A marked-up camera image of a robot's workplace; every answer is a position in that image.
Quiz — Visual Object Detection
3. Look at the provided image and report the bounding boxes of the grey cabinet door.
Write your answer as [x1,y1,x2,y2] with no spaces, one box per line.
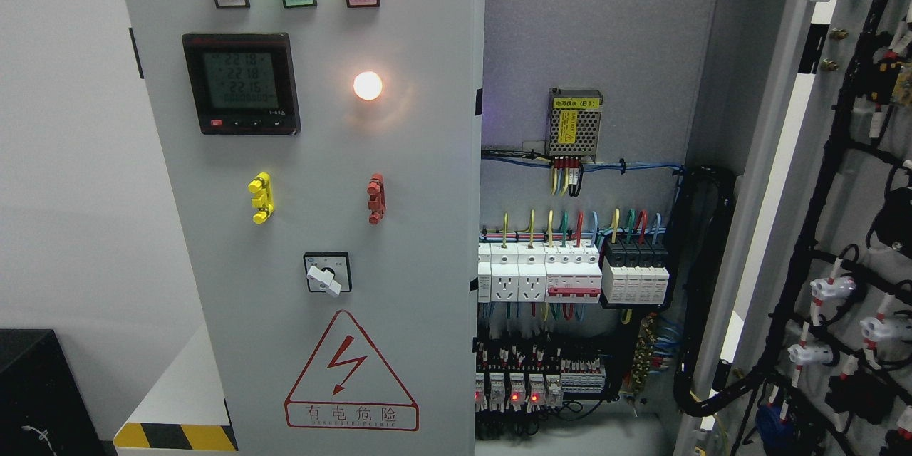
[126,0,483,455]
[662,0,910,455]

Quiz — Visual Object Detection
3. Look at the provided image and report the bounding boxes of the white socket breaker row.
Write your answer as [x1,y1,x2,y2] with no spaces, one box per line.
[477,241,602,304]

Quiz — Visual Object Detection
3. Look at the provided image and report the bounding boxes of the perforated metal power supply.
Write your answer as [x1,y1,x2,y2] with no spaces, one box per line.
[546,87,603,158]

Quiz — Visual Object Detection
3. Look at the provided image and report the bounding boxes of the white indicator light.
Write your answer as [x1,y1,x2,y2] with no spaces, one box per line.
[353,71,383,101]

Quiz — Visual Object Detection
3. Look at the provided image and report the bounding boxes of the relay terminal row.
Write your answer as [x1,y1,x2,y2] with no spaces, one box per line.
[475,339,607,413]

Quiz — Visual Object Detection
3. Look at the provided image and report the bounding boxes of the black surge protector module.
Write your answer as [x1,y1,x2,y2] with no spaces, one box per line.
[600,238,672,312]

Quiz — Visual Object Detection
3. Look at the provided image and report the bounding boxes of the red electric hazard warning sticker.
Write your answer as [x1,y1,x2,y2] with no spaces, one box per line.
[284,310,419,431]

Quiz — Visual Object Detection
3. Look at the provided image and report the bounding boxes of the black digital power meter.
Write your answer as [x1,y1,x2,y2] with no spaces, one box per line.
[182,33,300,135]

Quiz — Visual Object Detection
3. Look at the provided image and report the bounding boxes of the black box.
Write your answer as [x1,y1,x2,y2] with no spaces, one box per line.
[1,328,105,455]

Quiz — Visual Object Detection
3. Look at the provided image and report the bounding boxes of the red terminal post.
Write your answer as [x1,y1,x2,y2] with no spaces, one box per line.
[367,173,385,225]

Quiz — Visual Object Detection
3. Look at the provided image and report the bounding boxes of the white rotary selector switch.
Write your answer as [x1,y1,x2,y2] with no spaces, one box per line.
[303,252,352,297]

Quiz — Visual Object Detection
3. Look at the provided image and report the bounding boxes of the yellow terminal post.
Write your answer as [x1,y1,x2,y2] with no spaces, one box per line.
[247,172,274,225]

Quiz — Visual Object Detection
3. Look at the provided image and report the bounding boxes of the black wire loom right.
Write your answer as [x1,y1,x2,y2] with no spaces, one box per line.
[670,165,738,420]

